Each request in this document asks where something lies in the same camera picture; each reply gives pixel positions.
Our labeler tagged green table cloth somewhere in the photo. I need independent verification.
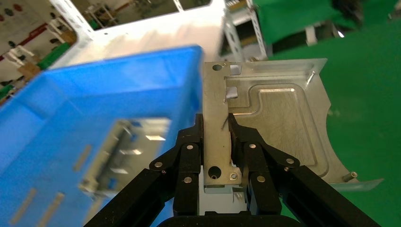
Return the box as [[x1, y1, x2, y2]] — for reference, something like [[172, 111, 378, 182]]
[[269, 18, 401, 227]]

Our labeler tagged stamped metal bracket plate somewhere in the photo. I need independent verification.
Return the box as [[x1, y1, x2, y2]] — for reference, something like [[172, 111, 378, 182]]
[[78, 118, 172, 202], [202, 58, 384, 192]]

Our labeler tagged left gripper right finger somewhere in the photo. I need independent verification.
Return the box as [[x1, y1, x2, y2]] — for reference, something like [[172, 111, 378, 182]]
[[228, 113, 381, 227]]

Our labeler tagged blue plastic bin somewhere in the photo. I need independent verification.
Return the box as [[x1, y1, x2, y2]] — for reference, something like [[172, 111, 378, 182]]
[[0, 45, 204, 227]]

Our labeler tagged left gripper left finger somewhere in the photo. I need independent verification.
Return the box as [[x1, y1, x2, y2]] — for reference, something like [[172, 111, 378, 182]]
[[84, 113, 204, 227]]

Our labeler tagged grey tape strip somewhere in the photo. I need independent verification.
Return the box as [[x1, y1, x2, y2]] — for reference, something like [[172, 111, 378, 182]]
[[37, 192, 65, 227], [10, 187, 38, 226], [73, 144, 92, 173]]

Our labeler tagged white perforated shelf strut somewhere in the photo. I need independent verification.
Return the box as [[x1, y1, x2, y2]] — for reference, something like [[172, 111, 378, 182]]
[[223, 0, 269, 62]]

